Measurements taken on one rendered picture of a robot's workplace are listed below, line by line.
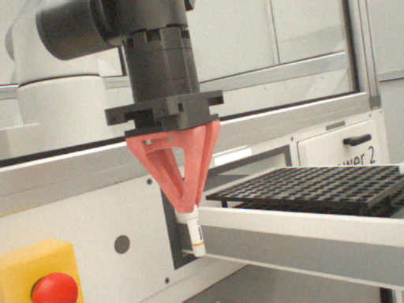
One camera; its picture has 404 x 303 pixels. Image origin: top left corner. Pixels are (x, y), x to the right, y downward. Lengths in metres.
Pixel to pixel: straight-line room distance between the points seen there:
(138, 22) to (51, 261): 0.23
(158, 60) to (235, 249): 0.25
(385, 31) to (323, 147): 1.47
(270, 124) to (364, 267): 0.36
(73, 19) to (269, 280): 0.53
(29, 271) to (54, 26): 0.21
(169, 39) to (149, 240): 0.28
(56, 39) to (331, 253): 0.32
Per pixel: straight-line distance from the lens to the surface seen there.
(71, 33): 0.40
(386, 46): 2.25
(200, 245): 0.39
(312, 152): 0.80
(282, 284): 0.79
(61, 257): 0.44
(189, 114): 0.33
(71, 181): 0.48
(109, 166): 0.51
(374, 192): 0.49
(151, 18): 0.36
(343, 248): 0.43
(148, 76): 0.35
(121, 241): 0.52
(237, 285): 0.70
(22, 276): 0.43
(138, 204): 0.53
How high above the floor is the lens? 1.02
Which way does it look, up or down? 6 degrees down
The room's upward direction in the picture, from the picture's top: 9 degrees counter-clockwise
